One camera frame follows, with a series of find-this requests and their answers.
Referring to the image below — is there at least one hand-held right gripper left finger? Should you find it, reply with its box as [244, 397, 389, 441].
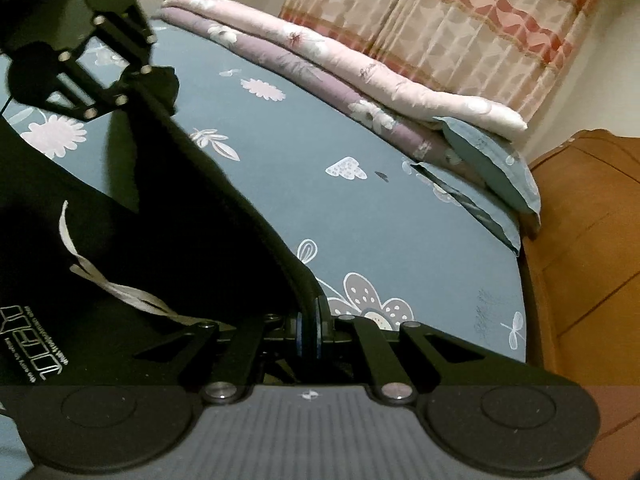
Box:
[82, 310, 312, 405]

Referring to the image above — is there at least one patterned window curtain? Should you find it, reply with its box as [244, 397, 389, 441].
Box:
[277, 0, 601, 121]

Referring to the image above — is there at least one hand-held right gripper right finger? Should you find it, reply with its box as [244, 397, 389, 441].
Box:
[314, 299, 576, 405]

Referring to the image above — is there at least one wooden headboard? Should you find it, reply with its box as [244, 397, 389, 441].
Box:
[517, 129, 640, 411]

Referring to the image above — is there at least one pink floral quilt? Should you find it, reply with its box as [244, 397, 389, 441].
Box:
[162, 0, 528, 142]

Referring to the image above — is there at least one black printed t-shirt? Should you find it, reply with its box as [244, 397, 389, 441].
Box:
[0, 65, 326, 391]

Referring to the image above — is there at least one purple floral quilt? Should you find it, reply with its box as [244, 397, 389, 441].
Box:
[160, 7, 481, 186]

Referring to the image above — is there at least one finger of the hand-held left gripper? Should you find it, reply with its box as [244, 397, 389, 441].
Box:
[92, 0, 157, 79]
[47, 50, 129, 122]

